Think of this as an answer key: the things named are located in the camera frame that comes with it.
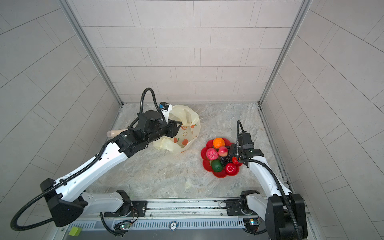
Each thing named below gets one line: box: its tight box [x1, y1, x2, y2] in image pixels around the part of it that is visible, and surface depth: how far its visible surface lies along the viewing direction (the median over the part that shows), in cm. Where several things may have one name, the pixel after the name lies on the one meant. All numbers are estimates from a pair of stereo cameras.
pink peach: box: [218, 146, 228, 157], surface depth 83 cm
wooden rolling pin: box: [106, 128, 129, 139], surface depth 96 cm
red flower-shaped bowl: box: [201, 139, 243, 178], surface depth 82 cm
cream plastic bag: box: [153, 104, 201, 153], surface depth 86 cm
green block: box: [68, 226, 82, 237], surface depth 65 cm
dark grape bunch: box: [220, 154, 233, 167], surface depth 84 cm
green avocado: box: [211, 159, 223, 173], surface depth 82 cm
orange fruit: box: [213, 137, 226, 149], surface depth 88 cm
